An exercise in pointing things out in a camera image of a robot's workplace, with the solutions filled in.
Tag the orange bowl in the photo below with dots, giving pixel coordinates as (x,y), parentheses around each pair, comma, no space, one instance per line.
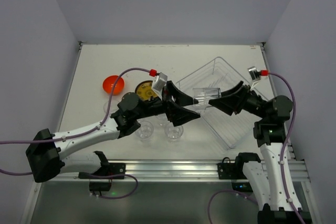
(111,83)

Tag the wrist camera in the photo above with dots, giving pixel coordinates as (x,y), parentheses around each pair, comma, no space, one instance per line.
(159,83)
(256,76)

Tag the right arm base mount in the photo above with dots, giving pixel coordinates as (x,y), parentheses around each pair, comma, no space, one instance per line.
(234,170)

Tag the aluminium mounting rail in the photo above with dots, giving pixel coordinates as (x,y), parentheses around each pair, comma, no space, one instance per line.
(148,170)

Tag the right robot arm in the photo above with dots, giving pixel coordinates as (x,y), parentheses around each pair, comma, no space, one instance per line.
(269,176)

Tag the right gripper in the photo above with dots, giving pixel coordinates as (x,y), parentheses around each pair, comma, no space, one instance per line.
(244,98)

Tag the white wire dish rack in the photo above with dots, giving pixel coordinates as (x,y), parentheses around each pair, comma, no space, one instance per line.
(216,85)

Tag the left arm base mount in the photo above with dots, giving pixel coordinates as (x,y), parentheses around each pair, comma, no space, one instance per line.
(105,169)

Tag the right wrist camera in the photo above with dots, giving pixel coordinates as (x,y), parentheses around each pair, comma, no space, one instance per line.
(256,76)

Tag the yellow patterned plate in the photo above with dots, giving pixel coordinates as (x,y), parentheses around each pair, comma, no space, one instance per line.
(144,91)

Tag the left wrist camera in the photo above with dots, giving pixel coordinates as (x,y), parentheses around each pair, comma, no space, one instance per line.
(159,83)

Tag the clear glass cup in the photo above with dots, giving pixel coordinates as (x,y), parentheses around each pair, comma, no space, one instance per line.
(161,120)
(145,131)
(202,96)
(111,107)
(173,133)

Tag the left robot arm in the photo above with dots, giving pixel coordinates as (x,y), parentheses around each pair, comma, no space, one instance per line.
(50,154)

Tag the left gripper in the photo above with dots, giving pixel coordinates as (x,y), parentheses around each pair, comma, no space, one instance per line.
(166,102)

